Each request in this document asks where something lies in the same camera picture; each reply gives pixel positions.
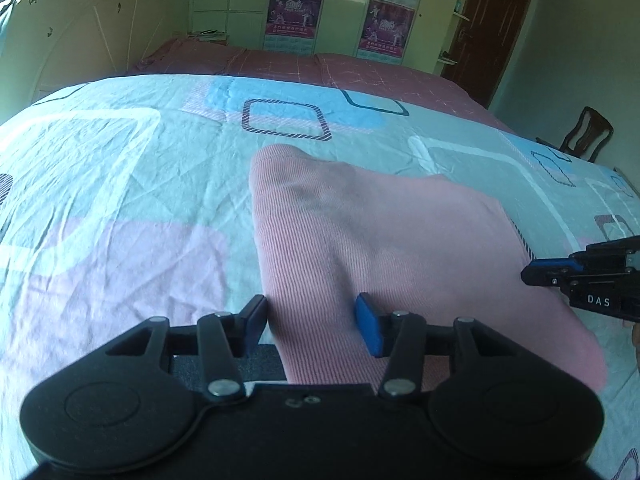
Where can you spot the cream built-in wardrobe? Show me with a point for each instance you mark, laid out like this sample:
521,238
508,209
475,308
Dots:
330,5

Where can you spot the dark brown door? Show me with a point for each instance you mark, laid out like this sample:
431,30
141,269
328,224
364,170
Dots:
484,46

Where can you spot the lower right poster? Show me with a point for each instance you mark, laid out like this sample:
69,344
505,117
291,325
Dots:
385,29

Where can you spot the red checked bed cover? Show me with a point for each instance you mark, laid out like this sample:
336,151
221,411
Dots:
198,57

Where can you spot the pink sweater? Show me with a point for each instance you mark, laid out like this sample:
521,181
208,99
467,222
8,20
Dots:
327,232

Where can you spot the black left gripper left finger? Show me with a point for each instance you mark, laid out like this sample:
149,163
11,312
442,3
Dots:
223,338

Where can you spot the corner wall shelves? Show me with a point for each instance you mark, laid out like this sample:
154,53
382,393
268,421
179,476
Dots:
458,17

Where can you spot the poster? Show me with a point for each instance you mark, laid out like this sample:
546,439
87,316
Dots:
385,29
293,18

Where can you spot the lower left poster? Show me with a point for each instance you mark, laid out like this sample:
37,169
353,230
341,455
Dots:
293,18

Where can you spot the stack of papers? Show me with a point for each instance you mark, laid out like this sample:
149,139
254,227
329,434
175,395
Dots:
210,35

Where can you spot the patterned light blue bedsheet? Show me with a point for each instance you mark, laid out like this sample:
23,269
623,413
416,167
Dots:
128,199

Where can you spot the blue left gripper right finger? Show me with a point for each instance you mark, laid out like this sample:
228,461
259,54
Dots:
400,337

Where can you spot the dark wooden chair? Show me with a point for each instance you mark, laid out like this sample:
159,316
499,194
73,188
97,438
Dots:
587,138

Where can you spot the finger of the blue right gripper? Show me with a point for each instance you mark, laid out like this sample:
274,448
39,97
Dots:
549,272

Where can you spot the right hand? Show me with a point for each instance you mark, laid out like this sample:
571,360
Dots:
635,336

